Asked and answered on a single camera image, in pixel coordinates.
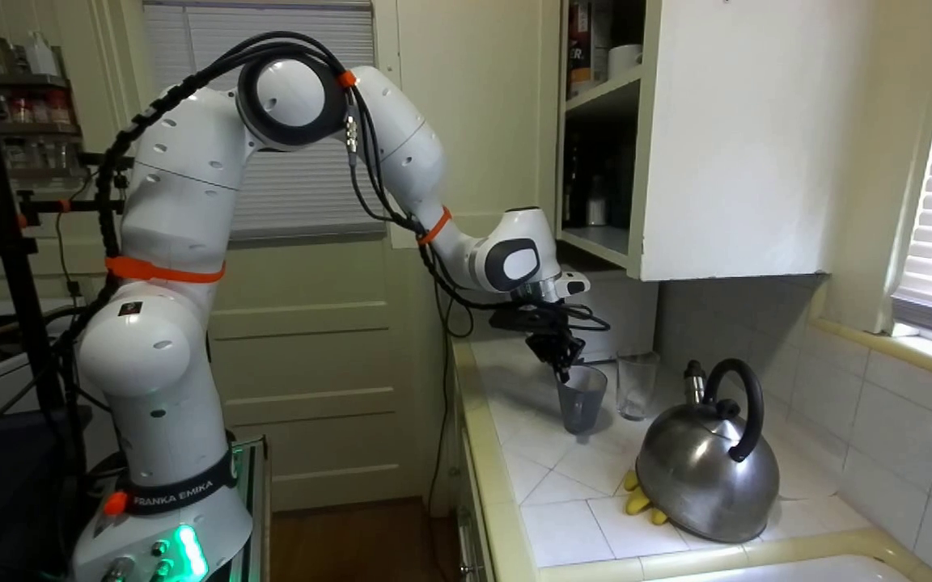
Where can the yellow item under kettle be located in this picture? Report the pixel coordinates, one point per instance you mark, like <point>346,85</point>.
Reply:
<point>638,503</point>

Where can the grey roller window blind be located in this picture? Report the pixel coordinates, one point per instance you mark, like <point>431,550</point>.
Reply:
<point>293,194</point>

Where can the dark red bottle in cabinet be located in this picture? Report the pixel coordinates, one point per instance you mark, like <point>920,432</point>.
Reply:
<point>580,44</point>

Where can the white cup in cabinet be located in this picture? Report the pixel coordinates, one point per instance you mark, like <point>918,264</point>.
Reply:
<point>627,56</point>

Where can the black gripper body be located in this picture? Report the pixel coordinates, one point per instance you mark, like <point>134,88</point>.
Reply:
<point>547,327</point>

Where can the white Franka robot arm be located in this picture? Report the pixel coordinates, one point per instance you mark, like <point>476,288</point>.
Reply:
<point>152,368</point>

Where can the cream cabinet door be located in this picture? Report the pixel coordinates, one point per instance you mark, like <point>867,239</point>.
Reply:
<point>488,97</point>

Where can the white microwave oven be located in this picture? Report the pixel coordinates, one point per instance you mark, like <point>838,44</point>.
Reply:
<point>623,324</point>

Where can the cream panelled door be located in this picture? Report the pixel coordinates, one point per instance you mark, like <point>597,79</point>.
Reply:
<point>314,368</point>

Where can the small white container in cabinet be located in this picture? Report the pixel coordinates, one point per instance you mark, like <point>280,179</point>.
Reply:
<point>597,207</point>

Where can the cream wall cabinet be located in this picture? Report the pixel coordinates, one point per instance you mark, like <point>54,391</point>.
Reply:
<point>737,141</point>

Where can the dark blue cart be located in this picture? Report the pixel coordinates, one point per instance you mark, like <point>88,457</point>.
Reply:
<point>1,495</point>

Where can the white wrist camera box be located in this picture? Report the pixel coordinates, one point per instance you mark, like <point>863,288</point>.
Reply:
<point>571,286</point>

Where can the grey robot base with lights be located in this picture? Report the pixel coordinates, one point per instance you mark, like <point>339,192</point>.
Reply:
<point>207,527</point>

